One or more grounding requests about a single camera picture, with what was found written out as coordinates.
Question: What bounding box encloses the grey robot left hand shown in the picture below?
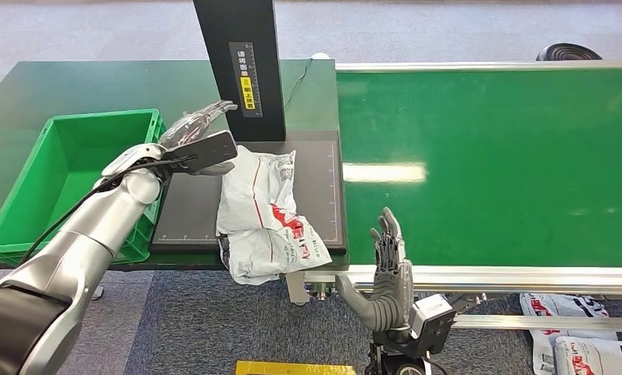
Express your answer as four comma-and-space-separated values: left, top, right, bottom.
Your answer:
158, 100, 240, 177

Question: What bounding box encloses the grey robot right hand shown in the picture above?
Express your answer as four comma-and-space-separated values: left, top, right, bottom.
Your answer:
334, 206, 416, 334

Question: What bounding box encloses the white courier package bag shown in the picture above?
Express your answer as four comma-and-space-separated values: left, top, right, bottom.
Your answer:
215, 145, 333, 287

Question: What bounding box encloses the yellow black machine label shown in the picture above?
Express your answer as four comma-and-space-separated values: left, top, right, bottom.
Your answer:
228, 41, 264, 118

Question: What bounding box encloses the black inbound scanning machine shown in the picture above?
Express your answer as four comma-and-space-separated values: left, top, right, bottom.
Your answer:
149, 0, 349, 255

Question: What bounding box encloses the white red floor package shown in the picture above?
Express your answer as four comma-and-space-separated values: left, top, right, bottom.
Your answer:
555, 336, 622, 375
520, 292, 619, 375

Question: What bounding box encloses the green conveyor belt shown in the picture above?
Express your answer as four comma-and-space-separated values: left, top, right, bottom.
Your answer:
337, 68, 622, 269

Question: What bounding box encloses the white upright table leg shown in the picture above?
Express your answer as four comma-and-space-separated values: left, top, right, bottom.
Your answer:
284, 271, 311, 306

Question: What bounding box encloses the yellow black floor marker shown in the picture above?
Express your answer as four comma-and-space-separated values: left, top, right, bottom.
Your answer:
234, 359, 358, 375

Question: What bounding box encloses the green plastic crate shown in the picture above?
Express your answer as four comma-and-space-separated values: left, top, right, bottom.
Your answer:
0, 109, 167, 266

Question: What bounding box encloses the black ribbed round base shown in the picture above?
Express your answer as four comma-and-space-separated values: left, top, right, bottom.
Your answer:
536, 42, 603, 62

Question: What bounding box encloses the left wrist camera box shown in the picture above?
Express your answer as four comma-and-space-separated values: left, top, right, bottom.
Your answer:
162, 130, 239, 175

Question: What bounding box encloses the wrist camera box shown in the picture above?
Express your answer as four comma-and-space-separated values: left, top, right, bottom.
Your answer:
162, 130, 239, 175
409, 294, 457, 344

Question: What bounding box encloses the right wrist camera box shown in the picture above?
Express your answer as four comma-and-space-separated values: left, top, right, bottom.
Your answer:
409, 294, 457, 344

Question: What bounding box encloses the aluminium conveyor frame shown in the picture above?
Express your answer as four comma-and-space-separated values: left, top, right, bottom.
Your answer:
304, 59, 622, 334

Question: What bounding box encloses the thin black table wire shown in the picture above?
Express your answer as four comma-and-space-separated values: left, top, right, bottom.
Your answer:
284, 58, 315, 110

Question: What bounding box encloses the black left camera cable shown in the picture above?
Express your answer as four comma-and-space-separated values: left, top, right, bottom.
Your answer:
17, 155, 196, 266

